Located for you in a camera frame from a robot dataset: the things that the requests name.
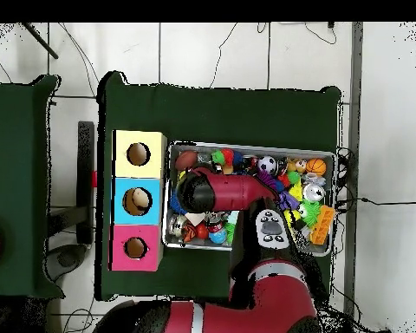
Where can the brown toy football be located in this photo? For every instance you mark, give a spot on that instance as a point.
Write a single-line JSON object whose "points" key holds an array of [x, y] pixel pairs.
{"points": [[185, 160]]}

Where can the small blue spiky ball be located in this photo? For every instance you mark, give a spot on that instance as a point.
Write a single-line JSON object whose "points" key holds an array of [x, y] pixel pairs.
{"points": [[175, 206]]}

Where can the green spiky toy with eyes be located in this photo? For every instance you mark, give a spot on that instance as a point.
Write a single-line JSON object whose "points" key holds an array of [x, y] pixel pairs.
{"points": [[310, 212]]}

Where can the purple plastic block toy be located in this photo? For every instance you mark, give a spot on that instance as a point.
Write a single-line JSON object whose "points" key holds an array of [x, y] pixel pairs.
{"points": [[289, 201]]}

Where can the dark green side table cloth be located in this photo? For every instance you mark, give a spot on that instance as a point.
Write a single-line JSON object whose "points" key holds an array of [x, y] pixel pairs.
{"points": [[14, 156]]}

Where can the orange toy basketball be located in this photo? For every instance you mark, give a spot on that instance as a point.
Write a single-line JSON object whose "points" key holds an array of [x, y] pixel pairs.
{"points": [[316, 167]]}

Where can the orange plastic toy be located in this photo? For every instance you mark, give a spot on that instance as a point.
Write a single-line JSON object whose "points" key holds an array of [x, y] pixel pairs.
{"points": [[322, 225]]}

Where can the red soda can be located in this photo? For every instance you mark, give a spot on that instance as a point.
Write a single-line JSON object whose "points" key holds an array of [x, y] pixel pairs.
{"points": [[215, 223]]}

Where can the plain wooden cube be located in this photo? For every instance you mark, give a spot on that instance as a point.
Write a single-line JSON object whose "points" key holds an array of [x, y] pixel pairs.
{"points": [[194, 218]]}

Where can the shallow clear mesh bin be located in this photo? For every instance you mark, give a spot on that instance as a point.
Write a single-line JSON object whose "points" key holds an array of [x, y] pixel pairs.
{"points": [[280, 150]]}

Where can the black tripod leg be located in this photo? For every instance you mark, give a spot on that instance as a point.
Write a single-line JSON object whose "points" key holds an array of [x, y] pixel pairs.
{"points": [[40, 41]]}

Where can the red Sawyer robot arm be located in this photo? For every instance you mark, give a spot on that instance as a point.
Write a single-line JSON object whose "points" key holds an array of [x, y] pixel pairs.
{"points": [[235, 194]]}

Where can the black panel stand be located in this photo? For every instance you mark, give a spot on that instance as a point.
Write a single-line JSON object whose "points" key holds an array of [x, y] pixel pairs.
{"points": [[86, 180]]}

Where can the black and white soccer ball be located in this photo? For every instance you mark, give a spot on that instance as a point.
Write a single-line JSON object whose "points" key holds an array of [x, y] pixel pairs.
{"points": [[266, 164]]}

